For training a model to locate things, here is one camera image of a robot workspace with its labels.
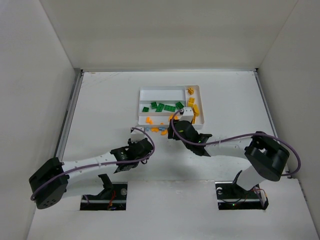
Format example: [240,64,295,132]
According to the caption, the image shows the green two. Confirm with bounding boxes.
[155,103,165,113]

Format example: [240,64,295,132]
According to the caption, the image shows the green small square brick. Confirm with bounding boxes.
[150,101,158,109]

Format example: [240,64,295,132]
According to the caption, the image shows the small yellow square brick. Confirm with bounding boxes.
[187,87,195,95]

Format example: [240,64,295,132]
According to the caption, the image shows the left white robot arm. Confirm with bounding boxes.
[28,138,155,210]

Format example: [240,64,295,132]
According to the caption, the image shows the white divided sorting tray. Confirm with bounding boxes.
[138,85,205,130]

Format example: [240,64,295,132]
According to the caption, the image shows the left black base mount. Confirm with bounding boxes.
[79,174,128,212]

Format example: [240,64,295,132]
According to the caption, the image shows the orange curved piece middle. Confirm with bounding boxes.
[161,130,168,136]

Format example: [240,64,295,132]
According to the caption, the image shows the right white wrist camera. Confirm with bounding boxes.
[179,107,194,123]

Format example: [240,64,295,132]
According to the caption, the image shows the long yellow brick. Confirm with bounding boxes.
[191,115,196,124]

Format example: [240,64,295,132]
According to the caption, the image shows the green square brick hollow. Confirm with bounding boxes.
[142,107,150,113]

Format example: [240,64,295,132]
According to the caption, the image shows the orange curved piece upper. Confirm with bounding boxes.
[151,127,159,133]

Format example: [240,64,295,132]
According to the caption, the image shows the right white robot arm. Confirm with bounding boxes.
[168,120,290,192]

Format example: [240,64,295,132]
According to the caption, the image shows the green plate brick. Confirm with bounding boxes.
[164,105,176,112]

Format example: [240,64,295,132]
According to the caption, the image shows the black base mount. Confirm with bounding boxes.
[79,174,128,212]
[215,181,269,211]

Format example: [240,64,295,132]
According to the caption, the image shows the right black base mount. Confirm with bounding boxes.
[215,181,269,211]

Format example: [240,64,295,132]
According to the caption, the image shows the orange curved piece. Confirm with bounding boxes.
[151,127,159,133]
[161,130,168,136]

